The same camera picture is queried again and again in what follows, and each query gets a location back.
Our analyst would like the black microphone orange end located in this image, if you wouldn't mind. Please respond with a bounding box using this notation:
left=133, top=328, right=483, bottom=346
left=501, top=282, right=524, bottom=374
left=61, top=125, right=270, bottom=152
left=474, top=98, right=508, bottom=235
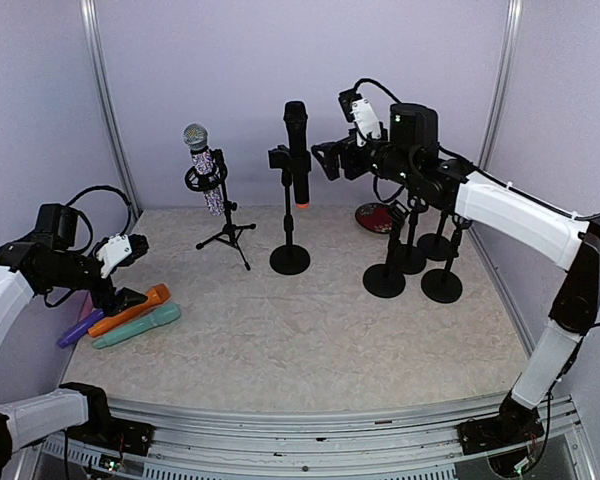
left=283, top=100, right=311, bottom=208

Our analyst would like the red floral plate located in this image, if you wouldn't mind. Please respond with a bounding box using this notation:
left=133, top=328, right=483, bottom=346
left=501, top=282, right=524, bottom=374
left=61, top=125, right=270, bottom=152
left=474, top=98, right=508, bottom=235
left=354, top=202, right=392, bottom=235

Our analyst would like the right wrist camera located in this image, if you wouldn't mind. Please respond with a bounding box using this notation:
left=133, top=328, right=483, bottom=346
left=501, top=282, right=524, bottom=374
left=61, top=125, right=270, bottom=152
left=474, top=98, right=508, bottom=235
left=338, top=89, right=383, bottom=147

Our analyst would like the aluminium corner post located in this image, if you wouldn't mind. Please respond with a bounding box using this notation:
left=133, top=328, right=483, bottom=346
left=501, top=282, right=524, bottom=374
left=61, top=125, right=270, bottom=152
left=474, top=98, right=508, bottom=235
left=79, top=0, right=143, bottom=221
left=479, top=0, right=524, bottom=169

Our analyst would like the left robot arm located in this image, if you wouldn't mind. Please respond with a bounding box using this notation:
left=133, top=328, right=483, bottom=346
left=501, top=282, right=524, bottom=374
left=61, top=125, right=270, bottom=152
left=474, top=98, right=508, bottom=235
left=0, top=203, right=149, bottom=471

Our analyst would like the aluminium front rail frame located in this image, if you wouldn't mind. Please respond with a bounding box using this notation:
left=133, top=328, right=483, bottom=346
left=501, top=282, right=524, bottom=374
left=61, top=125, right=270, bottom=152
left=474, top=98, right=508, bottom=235
left=14, top=389, right=596, bottom=480

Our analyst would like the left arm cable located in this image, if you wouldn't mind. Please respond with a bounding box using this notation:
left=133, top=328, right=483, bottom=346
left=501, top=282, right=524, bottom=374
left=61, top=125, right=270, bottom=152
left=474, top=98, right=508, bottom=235
left=64, top=185, right=134, bottom=246

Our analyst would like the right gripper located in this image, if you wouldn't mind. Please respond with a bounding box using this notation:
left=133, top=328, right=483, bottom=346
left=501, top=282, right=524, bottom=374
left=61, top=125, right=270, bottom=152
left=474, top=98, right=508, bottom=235
left=311, top=127, right=417, bottom=186

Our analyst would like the black tripod microphone stand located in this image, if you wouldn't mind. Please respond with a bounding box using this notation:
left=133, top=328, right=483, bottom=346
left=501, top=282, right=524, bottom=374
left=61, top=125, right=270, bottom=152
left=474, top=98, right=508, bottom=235
left=196, top=148, right=256, bottom=271

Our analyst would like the rhinestone silver-head microphone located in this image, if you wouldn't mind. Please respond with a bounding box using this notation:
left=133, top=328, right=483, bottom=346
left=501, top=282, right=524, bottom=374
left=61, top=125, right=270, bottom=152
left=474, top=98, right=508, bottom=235
left=183, top=123, right=224, bottom=216

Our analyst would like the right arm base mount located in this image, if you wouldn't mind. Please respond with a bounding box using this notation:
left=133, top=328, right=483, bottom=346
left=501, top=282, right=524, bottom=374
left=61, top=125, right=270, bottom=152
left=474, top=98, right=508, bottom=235
left=457, top=409, right=545, bottom=455

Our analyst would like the black short stand purple mic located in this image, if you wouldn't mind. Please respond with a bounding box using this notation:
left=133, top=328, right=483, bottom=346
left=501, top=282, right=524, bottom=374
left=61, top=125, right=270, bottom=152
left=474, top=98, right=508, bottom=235
left=396, top=195, right=427, bottom=275

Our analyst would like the left aluminium corner post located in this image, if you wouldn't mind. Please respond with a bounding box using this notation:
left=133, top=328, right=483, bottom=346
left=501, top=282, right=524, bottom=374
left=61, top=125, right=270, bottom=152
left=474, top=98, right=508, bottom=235
left=79, top=0, right=143, bottom=221

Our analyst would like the right aluminium corner post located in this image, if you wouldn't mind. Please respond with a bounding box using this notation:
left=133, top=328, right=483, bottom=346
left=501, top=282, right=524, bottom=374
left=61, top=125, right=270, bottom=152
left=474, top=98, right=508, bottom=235
left=479, top=0, right=524, bottom=169

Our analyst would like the purple microphone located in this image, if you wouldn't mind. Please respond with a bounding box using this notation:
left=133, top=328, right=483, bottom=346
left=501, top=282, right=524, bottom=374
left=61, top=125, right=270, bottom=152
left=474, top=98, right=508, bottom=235
left=56, top=309, right=105, bottom=349

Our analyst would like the black short stand orange mic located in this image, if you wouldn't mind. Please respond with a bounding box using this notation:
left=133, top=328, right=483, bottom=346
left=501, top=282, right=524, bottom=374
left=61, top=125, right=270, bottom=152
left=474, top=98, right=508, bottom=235
left=421, top=215, right=467, bottom=304

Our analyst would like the pink microphone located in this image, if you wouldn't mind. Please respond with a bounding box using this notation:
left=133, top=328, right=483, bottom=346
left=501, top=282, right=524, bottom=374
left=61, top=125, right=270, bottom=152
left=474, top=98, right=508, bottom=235
left=78, top=295, right=94, bottom=322

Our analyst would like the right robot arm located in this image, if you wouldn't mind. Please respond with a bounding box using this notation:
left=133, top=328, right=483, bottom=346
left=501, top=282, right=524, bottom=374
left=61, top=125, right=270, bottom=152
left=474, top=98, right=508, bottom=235
left=311, top=98, right=600, bottom=444

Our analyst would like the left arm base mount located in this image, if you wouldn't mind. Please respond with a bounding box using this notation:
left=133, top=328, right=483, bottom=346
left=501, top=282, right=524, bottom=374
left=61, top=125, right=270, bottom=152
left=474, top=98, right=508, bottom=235
left=68, top=398, right=155, bottom=457

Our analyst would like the teal head microphone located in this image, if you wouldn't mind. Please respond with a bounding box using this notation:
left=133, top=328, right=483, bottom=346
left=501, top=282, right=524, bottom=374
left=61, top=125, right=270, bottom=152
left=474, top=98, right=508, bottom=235
left=91, top=303, right=181, bottom=350

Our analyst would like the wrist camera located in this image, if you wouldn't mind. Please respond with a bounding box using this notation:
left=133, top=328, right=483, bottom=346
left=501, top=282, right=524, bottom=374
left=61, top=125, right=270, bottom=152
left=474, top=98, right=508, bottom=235
left=94, top=235, right=132, bottom=278
left=338, top=89, right=383, bottom=147

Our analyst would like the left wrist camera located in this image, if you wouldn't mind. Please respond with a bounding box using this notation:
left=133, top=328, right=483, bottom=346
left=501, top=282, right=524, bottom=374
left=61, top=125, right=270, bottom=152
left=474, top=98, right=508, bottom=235
left=94, top=235, right=132, bottom=278

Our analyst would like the black tall round-base stand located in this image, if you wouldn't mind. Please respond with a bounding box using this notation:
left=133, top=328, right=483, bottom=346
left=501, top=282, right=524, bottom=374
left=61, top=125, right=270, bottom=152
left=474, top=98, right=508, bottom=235
left=268, top=145, right=310, bottom=276

